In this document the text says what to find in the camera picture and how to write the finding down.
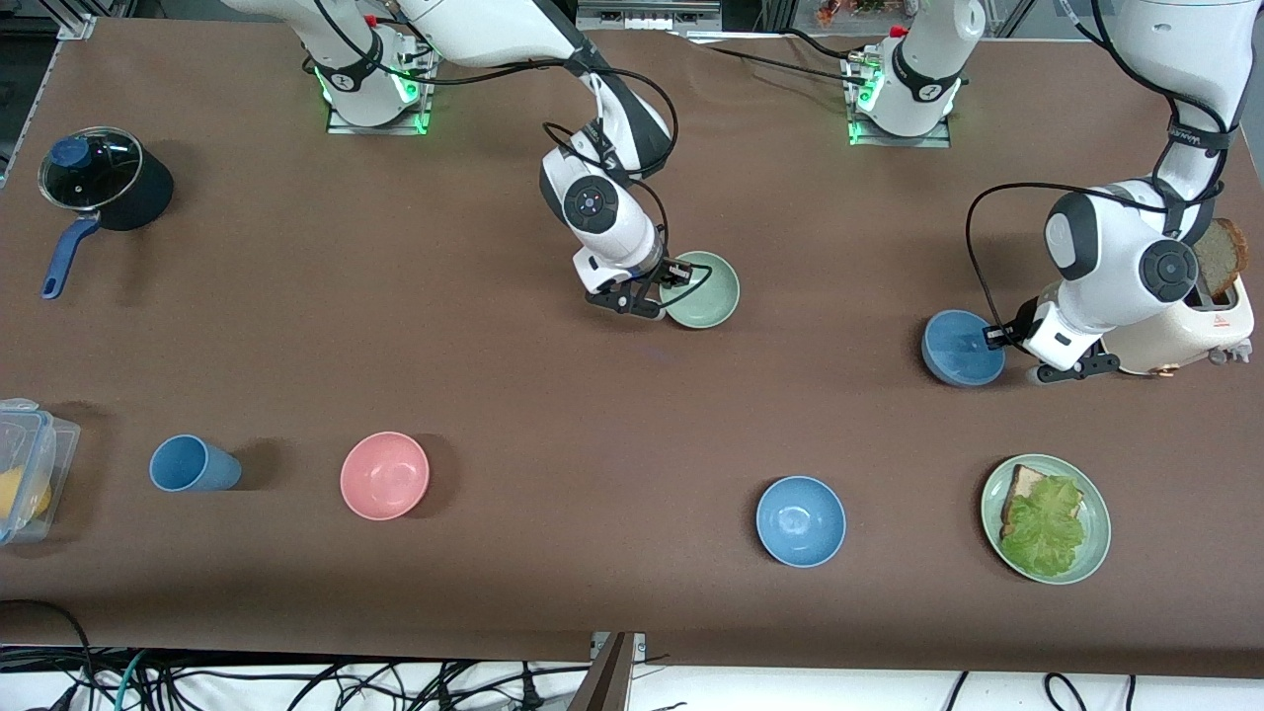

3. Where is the blue bowl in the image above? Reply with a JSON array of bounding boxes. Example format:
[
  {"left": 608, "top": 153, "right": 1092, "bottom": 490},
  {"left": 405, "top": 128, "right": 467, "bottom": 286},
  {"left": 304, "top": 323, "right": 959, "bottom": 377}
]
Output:
[
  {"left": 921, "top": 310, "right": 1006, "bottom": 388},
  {"left": 756, "top": 476, "right": 847, "bottom": 569}
]

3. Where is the green bowl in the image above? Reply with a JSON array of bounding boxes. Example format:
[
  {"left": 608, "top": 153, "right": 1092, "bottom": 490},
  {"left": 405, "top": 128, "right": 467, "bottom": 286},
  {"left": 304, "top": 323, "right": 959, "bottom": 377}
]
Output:
[{"left": 660, "top": 251, "right": 741, "bottom": 330}]

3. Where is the pink bowl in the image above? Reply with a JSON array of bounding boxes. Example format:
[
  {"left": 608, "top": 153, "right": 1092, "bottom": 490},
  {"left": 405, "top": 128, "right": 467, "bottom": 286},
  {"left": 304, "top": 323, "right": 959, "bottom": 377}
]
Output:
[{"left": 341, "top": 432, "right": 431, "bottom": 521}]

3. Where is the cream toaster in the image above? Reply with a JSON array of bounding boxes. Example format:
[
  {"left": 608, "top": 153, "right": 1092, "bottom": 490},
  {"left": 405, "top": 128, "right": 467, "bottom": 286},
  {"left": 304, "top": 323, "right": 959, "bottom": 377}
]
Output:
[{"left": 1108, "top": 275, "right": 1257, "bottom": 377}]

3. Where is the white bread slice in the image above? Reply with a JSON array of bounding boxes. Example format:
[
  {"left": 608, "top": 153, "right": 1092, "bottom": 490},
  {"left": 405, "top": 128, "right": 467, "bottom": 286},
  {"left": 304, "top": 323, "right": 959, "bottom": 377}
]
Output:
[{"left": 1000, "top": 464, "right": 1054, "bottom": 540}]

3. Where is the brown toast slice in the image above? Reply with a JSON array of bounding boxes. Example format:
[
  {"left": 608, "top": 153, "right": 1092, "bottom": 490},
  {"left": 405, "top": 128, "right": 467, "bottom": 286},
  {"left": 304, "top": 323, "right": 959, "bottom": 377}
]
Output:
[{"left": 1193, "top": 218, "right": 1249, "bottom": 297}]

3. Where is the green lettuce leaf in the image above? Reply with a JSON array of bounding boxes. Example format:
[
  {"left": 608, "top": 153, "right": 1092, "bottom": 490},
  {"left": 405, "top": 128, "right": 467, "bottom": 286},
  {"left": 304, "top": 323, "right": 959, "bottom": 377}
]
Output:
[{"left": 999, "top": 476, "right": 1087, "bottom": 579}]

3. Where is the green plate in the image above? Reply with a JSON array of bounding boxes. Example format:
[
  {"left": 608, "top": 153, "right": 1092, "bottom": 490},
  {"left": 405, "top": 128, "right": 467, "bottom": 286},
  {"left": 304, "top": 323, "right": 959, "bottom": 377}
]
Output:
[{"left": 981, "top": 454, "right": 1112, "bottom": 586}]

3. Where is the brown table cloth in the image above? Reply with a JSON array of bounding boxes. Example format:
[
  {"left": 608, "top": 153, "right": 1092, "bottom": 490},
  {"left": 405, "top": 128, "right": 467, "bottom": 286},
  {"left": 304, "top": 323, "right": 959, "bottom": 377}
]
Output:
[{"left": 0, "top": 18, "right": 1264, "bottom": 678}]

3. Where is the blue cup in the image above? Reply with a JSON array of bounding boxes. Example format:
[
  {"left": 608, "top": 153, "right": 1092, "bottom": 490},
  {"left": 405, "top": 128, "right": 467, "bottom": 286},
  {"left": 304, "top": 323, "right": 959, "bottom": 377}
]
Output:
[{"left": 149, "top": 434, "right": 243, "bottom": 493}]

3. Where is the glass lid blue knob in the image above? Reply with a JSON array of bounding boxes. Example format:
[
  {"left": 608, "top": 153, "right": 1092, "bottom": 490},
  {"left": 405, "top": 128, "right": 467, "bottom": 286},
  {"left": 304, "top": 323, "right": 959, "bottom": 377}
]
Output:
[{"left": 38, "top": 126, "right": 145, "bottom": 211}]

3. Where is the clear plastic container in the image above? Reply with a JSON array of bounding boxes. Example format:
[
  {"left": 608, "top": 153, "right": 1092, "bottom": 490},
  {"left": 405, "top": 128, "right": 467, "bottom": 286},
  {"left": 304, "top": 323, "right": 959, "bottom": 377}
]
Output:
[{"left": 0, "top": 398, "right": 82, "bottom": 546}]

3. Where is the yellow fruit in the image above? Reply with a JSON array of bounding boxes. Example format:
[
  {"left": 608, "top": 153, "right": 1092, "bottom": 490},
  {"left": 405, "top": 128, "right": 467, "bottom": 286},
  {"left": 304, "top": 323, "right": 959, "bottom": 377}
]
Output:
[{"left": 0, "top": 469, "right": 50, "bottom": 524}]

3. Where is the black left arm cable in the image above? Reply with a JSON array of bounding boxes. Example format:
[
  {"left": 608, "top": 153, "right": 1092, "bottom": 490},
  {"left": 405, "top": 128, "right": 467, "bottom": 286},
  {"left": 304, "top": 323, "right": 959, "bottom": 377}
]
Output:
[{"left": 966, "top": 0, "right": 1235, "bottom": 342}]

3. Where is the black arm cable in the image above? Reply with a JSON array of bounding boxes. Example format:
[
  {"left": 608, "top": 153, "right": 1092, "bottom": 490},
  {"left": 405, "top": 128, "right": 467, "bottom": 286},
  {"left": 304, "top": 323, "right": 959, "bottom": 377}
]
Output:
[
  {"left": 966, "top": 0, "right": 1235, "bottom": 342},
  {"left": 311, "top": 0, "right": 714, "bottom": 297}
]

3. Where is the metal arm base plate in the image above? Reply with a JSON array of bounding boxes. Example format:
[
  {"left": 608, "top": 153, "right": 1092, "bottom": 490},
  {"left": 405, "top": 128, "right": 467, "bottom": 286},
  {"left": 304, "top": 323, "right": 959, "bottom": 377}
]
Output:
[
  {"left": 847, "top": 54, "right": 952, "bottom": 149},
  {"left": 326, "top": 49, "right": 432, "bottom": 136}
]

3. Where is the black cable on cloth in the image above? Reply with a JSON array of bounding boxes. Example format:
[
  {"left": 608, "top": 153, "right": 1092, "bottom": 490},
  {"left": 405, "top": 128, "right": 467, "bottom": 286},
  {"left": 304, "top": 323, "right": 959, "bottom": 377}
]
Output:
[{"left": 681, "top": 30, "right": 862, "bottom": 85}]

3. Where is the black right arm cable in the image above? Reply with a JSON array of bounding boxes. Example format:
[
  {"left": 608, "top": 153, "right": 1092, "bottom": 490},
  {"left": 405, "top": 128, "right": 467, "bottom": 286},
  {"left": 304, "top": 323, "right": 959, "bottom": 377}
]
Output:
[{"left": 311, "top": 0, "right": 714, "bottom": 297}]

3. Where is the metal table edge bracket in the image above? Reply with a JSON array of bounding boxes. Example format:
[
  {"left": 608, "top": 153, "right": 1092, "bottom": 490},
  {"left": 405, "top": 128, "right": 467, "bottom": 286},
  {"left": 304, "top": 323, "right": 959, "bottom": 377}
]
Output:
[{"left": 568, "top": 631, "right": 649, "bottom": 711}]

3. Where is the black pot blue handle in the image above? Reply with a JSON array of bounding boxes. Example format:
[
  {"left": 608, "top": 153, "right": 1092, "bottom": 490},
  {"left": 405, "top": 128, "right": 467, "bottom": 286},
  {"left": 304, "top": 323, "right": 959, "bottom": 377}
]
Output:
[{"left": 39, "top": 126, "right": 175, "bottom": 300}]

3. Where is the aluminium frame corner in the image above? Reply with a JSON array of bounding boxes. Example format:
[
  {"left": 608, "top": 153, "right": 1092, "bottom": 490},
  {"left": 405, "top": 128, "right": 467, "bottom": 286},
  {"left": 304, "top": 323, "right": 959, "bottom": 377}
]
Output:
[{"left": 44, "top": 0, "right": 100, "bottom": 40}]

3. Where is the teal floor cable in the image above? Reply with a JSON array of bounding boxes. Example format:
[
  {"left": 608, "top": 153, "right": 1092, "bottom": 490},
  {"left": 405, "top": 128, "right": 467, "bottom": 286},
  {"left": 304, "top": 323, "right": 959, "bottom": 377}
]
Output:
[{"left": 115, "top": 649, "right": 151, "bottom": 711}]

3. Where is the black floor cable loop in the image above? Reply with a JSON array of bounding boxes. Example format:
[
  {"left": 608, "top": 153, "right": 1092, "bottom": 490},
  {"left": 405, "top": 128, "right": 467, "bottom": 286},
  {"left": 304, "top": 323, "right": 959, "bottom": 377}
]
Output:
[{"left": 0, "top": 598, "right": 98, "bottom": 711}]

